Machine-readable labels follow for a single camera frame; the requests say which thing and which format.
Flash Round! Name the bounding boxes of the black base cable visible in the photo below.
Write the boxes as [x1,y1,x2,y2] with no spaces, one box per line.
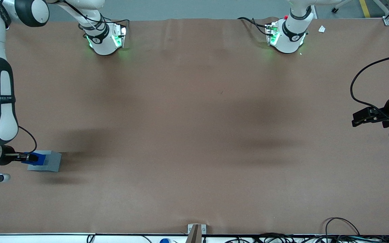
[237,17,270,36]
[58,0,130,28]

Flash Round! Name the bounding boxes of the black right base cable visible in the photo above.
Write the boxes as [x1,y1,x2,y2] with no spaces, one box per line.
[58,0,130,28]

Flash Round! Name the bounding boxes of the white stand leg with caster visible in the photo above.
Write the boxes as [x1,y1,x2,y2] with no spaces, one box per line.
[331,0,354,14]

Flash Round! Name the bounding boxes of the gray block base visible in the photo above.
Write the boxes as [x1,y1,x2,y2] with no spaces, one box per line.
[27,150,62,173]

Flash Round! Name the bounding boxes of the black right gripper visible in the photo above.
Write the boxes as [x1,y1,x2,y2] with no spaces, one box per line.
[0,145,30,167]

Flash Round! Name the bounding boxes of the brown table cover sheet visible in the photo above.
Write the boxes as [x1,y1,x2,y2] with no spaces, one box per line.
[0,17,389,235]

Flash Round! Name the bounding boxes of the long black left arm cable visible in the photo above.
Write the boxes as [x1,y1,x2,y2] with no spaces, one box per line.
[350,53,389,117]

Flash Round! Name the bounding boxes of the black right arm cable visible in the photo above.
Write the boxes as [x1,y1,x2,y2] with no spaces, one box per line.
[18,126,37,155]

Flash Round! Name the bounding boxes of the black looped floor cable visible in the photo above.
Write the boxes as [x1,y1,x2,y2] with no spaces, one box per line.
[324,217,361,237]

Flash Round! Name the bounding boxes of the black tangled cable bundle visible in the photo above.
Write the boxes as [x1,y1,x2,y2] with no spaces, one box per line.
[224,232,389,243]

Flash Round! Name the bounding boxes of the gray metal mounting bracket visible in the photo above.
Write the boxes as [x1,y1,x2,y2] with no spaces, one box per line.
[187,223,207,235]

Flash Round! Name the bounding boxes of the black left base cable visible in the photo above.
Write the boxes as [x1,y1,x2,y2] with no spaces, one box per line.
[237,17,270,36]

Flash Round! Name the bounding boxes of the blue plastic part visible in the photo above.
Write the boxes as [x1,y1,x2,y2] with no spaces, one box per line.
[26,152,45,167]

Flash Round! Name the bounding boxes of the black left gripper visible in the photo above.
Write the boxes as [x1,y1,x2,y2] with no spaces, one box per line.
[352,93,389,128]

